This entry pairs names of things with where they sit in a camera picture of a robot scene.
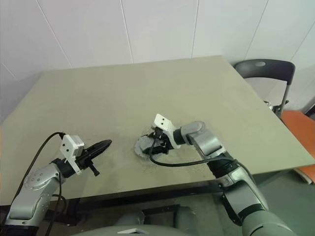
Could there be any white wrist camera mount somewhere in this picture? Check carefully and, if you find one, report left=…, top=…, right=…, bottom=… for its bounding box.
left=60, top=134, right=86, bottom=176
left=154, top=113, right=184, bottom=149

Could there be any orange chair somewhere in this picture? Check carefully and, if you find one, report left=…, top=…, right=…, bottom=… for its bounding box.
left=280, top=110, right=315, bottom=171

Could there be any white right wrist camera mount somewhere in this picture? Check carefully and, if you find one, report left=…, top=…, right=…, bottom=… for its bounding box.
left=154, top=113, right=184, bottom=149

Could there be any small grey object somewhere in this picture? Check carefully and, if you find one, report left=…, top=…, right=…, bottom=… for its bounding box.
left=134, top=136, right=155, bottom=159

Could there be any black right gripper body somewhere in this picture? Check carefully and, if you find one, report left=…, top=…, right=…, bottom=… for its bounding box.
left=154, top=130, right=173, bottom=151

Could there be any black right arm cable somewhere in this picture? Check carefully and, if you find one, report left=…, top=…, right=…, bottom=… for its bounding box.
left=148, top=131, right=259, bottom=190

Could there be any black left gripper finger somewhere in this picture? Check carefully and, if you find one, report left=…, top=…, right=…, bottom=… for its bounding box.
left=86, top=139, right=113, bottom=154
left=89, top=142, right=112, bottom=159

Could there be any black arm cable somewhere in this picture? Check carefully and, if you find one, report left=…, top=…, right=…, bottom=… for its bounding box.
left=148, top=131, right=259, bottom=190
left=23, top=132, right=67, bottom=222

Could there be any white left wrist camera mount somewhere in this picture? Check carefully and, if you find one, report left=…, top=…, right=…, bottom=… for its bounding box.
left=60, top=134, right=86, bottom=176

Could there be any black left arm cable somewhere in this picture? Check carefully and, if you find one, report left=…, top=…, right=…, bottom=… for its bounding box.
left=23, top=132, right=67, bottom=222

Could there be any black plastic chair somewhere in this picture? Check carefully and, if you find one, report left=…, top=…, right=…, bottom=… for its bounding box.
left=233, top=59, right=296, bottom=116

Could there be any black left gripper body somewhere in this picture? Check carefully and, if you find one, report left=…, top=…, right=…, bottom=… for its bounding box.
left=75, top=147, right=100, bottom=177

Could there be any grey rounded shape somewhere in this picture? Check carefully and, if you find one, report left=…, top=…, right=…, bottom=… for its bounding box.
left=114, top=210, right=146, bottom=226

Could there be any black table frame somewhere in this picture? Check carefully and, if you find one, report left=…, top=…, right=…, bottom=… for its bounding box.
left=46, top=179, right=222, bottom=228

